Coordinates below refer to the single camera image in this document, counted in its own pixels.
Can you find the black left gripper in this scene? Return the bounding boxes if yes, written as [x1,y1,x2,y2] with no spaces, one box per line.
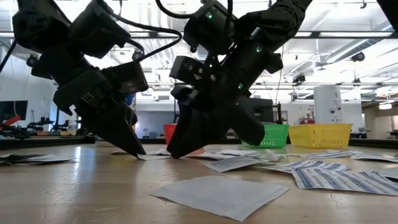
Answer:
[30,49,147,158]

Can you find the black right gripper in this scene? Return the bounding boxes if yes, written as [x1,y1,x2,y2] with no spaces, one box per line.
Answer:
[167,65,266,159]

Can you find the white packet with grey print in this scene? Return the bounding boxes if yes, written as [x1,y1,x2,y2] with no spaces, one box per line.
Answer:
[0,152,73,166]
[350,153,398,164]

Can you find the white packet with green print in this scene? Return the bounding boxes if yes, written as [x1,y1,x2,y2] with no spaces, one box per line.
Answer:
[264,149,280,162]

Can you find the large plain white gauze packet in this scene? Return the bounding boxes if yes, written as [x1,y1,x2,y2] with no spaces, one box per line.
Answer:
[148,175,290,223]

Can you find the black computer monitor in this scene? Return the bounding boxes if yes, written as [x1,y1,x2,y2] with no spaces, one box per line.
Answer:
[248,98,275,123]
[0,100,29,121]

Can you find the green plastic basket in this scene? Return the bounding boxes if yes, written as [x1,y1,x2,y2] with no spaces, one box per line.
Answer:
[241,124,290,149]

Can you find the red background object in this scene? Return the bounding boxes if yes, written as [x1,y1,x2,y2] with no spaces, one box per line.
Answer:
[0,114,22,128]

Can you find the yellow plastic basket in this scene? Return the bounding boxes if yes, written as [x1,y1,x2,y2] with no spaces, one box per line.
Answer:
[288,123,353,149]

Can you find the white background cabinet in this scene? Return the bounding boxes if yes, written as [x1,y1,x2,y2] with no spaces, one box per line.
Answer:
[313,85,343,125]

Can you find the wide blue striped bandage packet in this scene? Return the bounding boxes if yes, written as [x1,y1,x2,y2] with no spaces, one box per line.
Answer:
[291,167,398,197]

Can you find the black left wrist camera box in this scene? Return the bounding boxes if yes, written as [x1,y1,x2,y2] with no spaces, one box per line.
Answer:
[101,60,149,96]

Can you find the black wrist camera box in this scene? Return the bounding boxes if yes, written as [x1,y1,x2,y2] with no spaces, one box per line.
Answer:
[101,60,149,96]
[169,55,218,82]

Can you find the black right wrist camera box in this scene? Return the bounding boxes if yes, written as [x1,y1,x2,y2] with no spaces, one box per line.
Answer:
[169,55,218,82]

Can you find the black table edge rail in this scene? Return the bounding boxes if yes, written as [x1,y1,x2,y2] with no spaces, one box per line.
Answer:
[0,136,398,151]

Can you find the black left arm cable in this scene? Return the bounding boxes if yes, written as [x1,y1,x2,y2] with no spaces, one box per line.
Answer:
[102,9,183,63]

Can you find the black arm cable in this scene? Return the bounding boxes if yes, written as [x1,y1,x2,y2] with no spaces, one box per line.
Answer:
[154,0,234,35]
[102,9,183,63]

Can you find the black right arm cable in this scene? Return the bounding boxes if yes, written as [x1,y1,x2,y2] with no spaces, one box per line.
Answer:
[154,0,234,35]

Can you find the black overhead frame light bar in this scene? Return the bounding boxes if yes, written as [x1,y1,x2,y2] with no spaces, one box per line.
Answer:
[0,30,398,40]

